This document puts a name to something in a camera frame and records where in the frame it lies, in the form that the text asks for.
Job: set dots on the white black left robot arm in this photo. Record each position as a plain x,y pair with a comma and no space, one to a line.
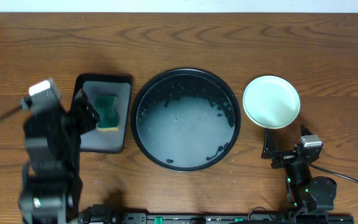
51,184

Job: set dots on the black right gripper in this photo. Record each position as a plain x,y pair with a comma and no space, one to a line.
270,150

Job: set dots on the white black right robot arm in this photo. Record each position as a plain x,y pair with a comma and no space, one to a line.
313,197

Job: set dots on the light teal plate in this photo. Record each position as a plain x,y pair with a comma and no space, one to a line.
271,102

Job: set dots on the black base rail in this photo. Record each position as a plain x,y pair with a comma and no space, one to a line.
197,218

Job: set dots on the green yellow sponge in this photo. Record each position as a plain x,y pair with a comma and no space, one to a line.
109,119

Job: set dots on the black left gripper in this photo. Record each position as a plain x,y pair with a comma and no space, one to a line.
83,105

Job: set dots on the black round tray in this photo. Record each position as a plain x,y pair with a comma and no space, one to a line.
185,119

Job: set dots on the black rectangular tray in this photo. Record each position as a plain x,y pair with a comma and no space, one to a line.
96,85

